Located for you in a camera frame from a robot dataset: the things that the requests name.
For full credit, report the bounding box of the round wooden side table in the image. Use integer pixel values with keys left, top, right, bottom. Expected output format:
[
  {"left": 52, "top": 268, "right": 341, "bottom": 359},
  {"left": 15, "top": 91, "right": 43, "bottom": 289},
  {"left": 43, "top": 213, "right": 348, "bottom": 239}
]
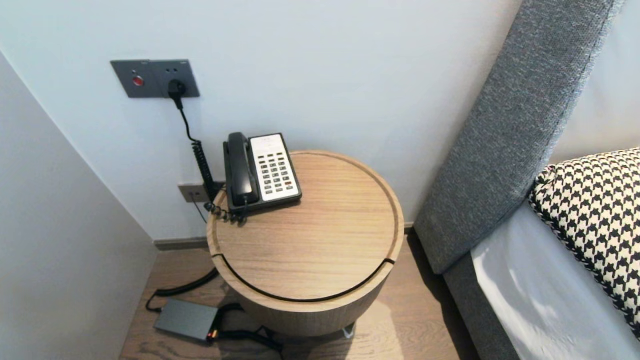
[{"left": 206, "top": 149, "right": 405, "bottom": 339}]

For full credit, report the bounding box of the black telephone base white keypad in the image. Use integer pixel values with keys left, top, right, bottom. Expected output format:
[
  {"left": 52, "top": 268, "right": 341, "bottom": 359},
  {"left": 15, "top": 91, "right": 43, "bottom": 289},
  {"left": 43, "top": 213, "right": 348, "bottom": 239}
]
[{"left": 223, "top": 132, "right": 303, "bottom": 217}]

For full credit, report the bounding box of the black telephone handset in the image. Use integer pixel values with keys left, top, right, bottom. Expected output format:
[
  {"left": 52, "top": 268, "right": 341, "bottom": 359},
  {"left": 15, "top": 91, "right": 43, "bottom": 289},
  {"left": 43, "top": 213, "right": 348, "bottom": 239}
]
[{"left": 227, "top": 132, "right": 261, "bottom": 208}]

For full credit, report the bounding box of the black power plug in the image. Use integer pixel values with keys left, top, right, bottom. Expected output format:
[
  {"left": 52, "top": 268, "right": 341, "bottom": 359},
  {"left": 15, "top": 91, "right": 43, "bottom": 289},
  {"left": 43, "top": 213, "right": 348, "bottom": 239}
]
[{"left": 167, "top": 79, "right": 188, "bottom": 111}]

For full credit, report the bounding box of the grey fabric headboard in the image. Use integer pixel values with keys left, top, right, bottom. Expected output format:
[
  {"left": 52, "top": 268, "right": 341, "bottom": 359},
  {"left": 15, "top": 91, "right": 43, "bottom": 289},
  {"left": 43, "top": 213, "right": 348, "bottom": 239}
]
[{"left": 413, "top": 0, "right": 627, "bottom": 276}]

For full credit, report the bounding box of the grey power adapter box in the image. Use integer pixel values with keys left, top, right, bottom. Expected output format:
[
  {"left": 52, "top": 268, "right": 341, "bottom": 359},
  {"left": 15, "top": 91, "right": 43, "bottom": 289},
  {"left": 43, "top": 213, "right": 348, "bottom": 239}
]
[{"left": 153, "top": 298, "right": 220, "bottom": 344}]

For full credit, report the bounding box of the grey fabric bed base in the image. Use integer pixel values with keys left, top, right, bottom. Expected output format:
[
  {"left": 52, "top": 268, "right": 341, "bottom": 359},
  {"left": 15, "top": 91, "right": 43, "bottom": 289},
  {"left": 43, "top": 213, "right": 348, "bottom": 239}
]
[{"left": 443, "top": 252, "right": 522, "bottom": 360}]

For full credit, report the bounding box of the black white houndstooth pillow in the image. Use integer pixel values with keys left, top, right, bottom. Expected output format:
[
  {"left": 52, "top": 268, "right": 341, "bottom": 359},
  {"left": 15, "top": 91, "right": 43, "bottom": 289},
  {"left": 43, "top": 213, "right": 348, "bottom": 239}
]
[{"left": 528, "top": 147, "right": 640, "bottom": 342}]

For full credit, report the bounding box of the black coiled handset cord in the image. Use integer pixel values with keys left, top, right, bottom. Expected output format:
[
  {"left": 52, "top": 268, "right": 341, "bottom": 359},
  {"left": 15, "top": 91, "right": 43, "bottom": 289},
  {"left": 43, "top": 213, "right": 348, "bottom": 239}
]
[{"left": 203, "top": 192, "right": 249, "bottom": 225}]

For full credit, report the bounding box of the black power cable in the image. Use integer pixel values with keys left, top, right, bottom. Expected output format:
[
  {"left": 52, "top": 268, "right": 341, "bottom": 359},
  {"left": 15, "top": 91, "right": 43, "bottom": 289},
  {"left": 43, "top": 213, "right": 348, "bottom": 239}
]
[{"left": 146, "top": 100, "right": 225, "bottom": 314}]

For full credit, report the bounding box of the small bronze wall outlet plate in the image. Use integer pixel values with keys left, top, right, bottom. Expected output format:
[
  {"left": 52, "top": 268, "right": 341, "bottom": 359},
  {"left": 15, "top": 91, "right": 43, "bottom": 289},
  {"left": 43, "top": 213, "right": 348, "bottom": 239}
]
[{"left": 178, "top": 183, "right": 212, "bottom": 204}]

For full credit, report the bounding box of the black corrugated adapter output cable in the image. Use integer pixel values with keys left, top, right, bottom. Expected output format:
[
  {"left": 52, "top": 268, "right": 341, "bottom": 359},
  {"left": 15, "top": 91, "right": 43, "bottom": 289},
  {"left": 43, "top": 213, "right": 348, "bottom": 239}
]
[{"left": 210, "top": 302, "right": 285, "bottom": 354}]

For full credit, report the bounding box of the grey wall socket panel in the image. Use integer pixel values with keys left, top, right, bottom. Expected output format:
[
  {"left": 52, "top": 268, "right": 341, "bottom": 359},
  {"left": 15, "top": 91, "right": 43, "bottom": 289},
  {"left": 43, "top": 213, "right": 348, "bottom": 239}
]
[{"left": 150, "top": 59, "right": 201, "bottom": 99}]

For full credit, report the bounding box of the grey switch panel red button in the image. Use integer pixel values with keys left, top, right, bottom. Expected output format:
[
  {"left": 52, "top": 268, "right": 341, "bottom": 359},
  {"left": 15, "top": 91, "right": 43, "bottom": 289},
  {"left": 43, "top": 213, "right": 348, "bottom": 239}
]
[{"left": 110, "top": 60, "right": 155, "bottom": 99}]

